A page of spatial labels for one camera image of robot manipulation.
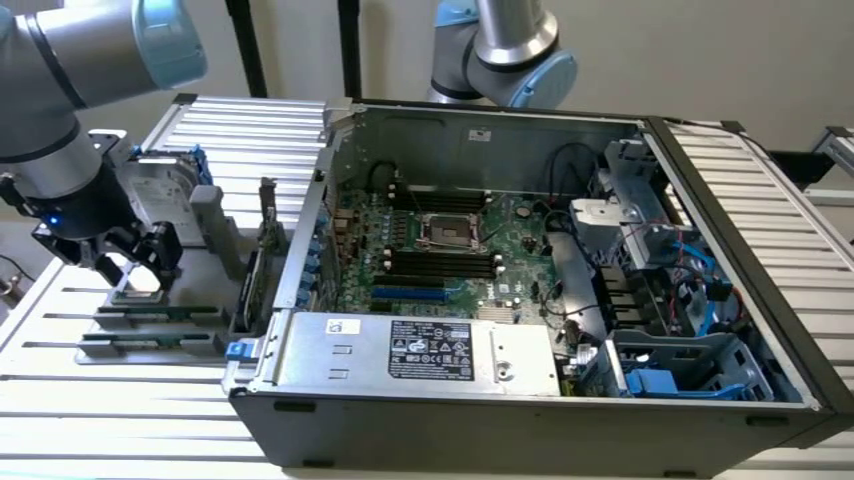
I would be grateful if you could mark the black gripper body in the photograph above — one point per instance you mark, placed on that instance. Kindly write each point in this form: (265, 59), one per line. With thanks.
(80, 210)

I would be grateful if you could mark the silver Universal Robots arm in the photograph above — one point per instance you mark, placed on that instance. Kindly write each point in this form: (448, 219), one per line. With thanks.
(60, 75)

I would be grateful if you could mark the blue expansion slot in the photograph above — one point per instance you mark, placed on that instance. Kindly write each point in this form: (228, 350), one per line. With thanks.
(408, 294)

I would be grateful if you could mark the black RAM slot bank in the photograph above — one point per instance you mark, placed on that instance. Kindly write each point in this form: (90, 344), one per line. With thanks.
(440, 202)
(443, 261)

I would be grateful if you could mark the metal CPU socket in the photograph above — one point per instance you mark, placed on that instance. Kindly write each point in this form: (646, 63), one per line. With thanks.
(448, 231)

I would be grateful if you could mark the grey parts rack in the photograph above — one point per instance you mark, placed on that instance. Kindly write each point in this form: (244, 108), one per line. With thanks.
(207, 235)

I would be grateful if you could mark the silver hard disk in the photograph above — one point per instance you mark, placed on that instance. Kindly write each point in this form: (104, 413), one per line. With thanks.
(156, 192)

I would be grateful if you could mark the green RAM stick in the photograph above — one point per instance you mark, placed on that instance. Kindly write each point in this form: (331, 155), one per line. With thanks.
(169, 312)
(146, 342)

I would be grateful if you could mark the blue case latch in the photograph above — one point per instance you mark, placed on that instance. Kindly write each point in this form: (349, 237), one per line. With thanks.
(240, 350)

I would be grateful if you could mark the silver power supply unit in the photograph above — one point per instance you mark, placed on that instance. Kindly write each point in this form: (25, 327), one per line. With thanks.
(413, 352)

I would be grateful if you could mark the silver chipset heat sink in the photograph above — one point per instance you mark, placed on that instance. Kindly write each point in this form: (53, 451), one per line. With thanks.
(496, 314)

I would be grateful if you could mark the green motherboard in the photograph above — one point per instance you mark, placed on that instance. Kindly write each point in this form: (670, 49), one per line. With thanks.
(513, 260)

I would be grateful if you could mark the round coin battery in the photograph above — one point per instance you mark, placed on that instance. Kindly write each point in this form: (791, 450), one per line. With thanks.
(524, 210)

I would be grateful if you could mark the black open PC case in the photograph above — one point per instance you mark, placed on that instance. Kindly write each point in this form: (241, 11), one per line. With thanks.
(533, 430)

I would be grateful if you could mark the grey metal drive cage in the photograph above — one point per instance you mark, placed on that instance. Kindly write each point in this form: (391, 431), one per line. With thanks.
(610, 225)

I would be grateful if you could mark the grey disk bay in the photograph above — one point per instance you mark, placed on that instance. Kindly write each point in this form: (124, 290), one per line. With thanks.
(680, 362)

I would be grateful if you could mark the graphics card with metal bracket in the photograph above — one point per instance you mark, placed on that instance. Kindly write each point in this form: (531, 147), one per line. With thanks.
(263, 250)

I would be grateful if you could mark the black stand post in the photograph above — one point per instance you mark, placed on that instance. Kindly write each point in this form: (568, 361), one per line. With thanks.
(248, 45)
(349, 45)

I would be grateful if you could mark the aluminium frame profile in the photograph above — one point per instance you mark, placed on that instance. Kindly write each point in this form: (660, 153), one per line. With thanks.
(830, 150)

